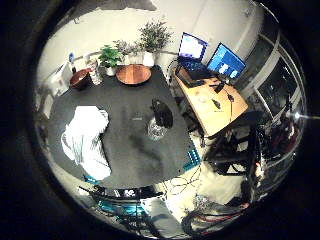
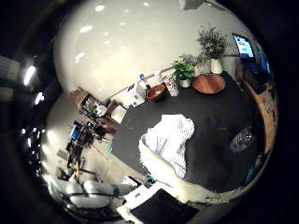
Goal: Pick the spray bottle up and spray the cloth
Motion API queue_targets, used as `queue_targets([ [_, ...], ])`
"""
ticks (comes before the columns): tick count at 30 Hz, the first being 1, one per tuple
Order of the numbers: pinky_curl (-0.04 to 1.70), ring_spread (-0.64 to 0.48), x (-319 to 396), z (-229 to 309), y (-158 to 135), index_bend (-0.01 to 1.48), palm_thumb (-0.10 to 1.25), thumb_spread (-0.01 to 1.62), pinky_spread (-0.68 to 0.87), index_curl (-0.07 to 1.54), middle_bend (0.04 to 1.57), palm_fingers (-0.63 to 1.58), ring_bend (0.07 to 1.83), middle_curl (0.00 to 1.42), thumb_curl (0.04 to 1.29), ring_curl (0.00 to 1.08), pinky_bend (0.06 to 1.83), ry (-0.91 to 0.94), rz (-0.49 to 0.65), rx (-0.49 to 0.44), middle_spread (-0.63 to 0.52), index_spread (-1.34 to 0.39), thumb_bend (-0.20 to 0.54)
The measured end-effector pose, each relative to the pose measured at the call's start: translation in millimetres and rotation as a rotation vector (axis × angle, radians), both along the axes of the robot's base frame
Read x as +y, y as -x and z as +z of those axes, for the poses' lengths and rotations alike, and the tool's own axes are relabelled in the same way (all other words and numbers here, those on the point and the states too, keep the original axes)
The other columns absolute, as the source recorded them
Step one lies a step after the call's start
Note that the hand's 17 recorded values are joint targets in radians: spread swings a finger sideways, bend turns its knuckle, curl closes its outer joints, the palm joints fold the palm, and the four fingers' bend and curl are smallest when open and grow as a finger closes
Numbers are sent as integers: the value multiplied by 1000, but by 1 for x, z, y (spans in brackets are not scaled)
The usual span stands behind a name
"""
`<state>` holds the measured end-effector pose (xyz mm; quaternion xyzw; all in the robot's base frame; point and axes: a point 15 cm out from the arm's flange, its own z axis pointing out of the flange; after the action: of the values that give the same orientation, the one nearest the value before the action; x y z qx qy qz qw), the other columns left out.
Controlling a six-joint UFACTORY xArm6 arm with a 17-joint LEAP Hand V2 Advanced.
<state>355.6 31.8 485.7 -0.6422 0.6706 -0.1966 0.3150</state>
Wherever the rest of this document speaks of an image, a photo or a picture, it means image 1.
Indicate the clear spray bottle black trigger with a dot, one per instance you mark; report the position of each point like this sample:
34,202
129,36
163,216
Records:
162,113

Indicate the white crumpled cloth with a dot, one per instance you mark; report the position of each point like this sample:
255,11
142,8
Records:
86,133

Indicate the blue capped bottle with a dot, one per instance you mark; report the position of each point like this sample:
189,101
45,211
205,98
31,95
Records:
72,60

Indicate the light wooden desk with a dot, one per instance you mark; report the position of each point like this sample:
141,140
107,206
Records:
210,113

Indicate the teal plastic crate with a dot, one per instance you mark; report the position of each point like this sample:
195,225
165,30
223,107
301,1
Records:
192,159

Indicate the black keyboard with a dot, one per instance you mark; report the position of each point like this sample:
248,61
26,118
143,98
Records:
188,77

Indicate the black computer mouse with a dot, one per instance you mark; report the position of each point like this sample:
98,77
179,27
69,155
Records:
216,104

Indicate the small lavender potted plant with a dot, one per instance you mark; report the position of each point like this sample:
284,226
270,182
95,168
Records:
128,50

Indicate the green leafy plant white pot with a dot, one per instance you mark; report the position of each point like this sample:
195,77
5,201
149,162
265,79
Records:
110,56

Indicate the tall bushy plant white pot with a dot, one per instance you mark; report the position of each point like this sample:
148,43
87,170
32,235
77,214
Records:
153,36

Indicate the computer monitor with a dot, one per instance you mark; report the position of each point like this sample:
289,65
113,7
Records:
226,61

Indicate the dark brown bowl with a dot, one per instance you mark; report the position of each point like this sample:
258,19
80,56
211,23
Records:
80,79

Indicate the white box appliance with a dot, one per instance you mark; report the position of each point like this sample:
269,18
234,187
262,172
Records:
61,80

